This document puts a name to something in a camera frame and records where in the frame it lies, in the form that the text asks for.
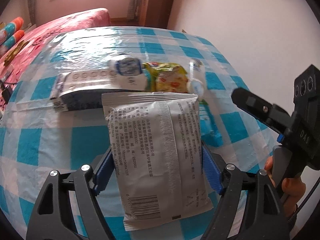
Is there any white yogurt bottle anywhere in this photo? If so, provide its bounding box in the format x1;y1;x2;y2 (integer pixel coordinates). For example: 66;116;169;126
187;59;207;100
107;54;143;76

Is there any silver foil snack bag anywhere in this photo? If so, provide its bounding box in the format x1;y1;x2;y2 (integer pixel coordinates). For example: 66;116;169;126
101;92;213;231

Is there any white blue milk carton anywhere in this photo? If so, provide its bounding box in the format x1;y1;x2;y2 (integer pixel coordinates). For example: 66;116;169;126
50;68;148;112

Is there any yellow oatmeal snack packet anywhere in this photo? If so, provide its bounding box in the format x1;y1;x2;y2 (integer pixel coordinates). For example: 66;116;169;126
143;62;188;93

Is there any person right hand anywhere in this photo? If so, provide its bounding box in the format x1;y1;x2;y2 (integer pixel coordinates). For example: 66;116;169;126
263;155;307;218

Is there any blue checkered tablecloth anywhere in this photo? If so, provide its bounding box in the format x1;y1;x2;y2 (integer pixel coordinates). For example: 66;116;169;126
1;27;275;237

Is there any black power adapter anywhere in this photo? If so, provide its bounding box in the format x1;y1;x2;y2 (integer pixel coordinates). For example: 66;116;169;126
1;81;12;103

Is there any olive crumpled cloth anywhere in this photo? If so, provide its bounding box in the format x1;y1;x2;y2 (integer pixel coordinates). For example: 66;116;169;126
4;40;29;67

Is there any pink bed cover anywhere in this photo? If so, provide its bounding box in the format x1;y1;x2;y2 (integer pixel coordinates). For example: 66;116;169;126
0;7;111;86

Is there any rolled colourful quilt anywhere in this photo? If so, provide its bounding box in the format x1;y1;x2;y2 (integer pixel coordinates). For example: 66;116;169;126
0;17;24;57

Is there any brown wooden cabinet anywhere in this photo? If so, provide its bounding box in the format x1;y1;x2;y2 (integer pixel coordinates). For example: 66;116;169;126
138;0;174;29

